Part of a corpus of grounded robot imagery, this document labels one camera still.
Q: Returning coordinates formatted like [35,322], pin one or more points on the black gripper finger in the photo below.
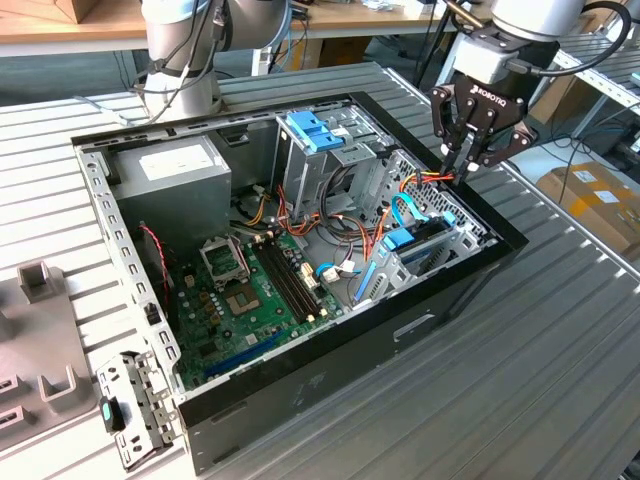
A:
[520,140]
[442,115]

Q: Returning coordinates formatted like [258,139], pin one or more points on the hard disk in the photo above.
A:
[400,240]

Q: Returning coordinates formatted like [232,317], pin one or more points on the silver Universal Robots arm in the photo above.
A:
[180,75]

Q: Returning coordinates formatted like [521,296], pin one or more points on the metal disk bay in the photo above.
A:
[465,242]

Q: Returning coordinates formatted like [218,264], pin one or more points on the plain cardboard box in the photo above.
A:
[565,100]

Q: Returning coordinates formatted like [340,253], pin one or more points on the slatted metal side table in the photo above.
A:
[607,57]

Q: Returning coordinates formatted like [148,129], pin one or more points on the cardboard box white labels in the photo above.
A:
[600,220]

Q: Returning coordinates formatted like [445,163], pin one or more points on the wooden desk white legs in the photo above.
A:
[350,17]

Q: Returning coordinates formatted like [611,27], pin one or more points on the blue plastic drive latch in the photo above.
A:
[307,127]

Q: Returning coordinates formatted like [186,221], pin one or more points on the metal drive cage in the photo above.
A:
[300,170]

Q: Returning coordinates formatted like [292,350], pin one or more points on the white board connector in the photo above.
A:
[307,275]

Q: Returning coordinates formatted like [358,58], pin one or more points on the black RAM slot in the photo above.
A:
[298,276]
[278,283]
[292,278]
[285,281]

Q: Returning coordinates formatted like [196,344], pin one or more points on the thin locking lever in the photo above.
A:
[243,262]

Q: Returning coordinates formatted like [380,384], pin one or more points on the green motherboard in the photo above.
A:
[272,327]

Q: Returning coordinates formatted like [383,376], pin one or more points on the CPU socket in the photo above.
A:
[242,301]

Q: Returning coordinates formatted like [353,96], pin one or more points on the black open PC case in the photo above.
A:
[350,380]

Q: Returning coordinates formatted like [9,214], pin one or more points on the grey power supply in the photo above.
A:
[170,200]

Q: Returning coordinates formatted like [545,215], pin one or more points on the blue expansion slot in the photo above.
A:
[245,354]

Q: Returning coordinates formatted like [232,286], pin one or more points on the brown box on desk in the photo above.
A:
[80,10]

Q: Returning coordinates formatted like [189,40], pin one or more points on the black latch teal tab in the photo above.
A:
[106,411]

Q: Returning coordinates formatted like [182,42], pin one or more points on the grey parts rack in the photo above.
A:
[40,345]

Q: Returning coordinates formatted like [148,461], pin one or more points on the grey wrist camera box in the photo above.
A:
[482,57]

